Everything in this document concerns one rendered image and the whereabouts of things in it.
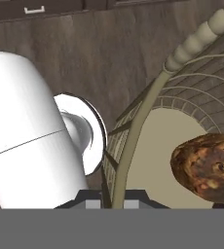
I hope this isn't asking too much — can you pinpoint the dark brown cabinet door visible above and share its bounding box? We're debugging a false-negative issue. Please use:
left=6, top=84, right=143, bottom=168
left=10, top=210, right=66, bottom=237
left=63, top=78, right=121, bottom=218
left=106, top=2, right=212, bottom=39
left=84, top=0, right=196, bottom=11

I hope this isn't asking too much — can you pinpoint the beige wire basket with handle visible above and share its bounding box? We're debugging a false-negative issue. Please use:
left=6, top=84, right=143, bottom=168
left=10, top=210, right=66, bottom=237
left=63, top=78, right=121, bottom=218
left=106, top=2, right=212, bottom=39
left=99, top=0, right=224, bottom=210

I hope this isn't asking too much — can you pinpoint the white drawer handle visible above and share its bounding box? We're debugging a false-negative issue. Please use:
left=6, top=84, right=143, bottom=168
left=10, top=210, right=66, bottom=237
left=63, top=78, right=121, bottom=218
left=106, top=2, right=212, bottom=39
left=23, top=5, right=47, bottom=16

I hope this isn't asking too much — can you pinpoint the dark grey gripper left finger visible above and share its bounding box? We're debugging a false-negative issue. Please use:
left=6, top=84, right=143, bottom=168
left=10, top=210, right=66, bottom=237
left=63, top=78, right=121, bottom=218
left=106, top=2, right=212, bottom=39
left=54, top=189, right=102, bottom=210

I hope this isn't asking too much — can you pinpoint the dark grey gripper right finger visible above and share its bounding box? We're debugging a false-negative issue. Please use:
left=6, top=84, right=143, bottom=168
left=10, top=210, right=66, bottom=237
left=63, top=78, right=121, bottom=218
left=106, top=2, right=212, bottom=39
left=122, top=189, right=170, bottom=210

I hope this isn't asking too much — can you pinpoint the dark brown drawer front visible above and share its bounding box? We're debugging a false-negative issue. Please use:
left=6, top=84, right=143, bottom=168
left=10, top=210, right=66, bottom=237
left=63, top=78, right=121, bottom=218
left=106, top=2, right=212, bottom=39
left=0, top=0, right=85, bottom=22

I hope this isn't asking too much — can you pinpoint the brown crusty bread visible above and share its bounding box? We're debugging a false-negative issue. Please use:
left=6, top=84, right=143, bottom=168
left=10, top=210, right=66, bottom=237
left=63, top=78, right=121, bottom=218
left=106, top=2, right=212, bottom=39
left=169, top=132, right=224, bottom=203

